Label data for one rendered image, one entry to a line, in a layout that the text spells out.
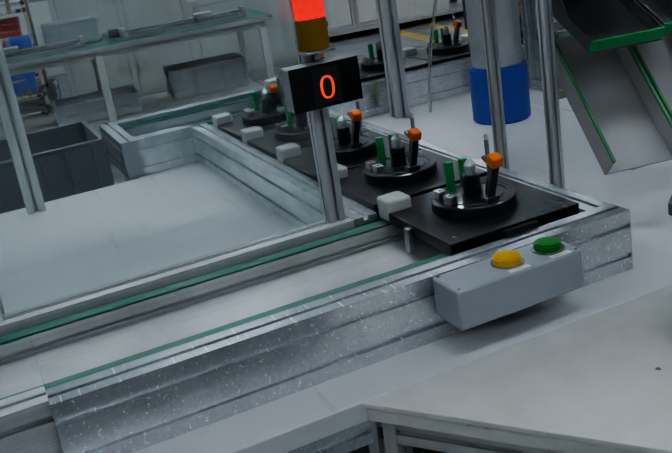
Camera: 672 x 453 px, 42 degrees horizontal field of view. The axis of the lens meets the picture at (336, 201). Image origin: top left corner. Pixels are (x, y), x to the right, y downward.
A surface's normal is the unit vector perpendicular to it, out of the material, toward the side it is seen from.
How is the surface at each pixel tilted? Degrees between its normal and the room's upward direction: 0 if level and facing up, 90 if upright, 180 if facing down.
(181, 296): 90
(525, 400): 0
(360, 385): 0
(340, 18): 90
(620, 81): 45
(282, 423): 0
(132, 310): 90
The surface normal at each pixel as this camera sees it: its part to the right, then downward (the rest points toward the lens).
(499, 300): 0.41, 0.22
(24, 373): -0.15, -0.94
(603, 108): 0.07, -0.48
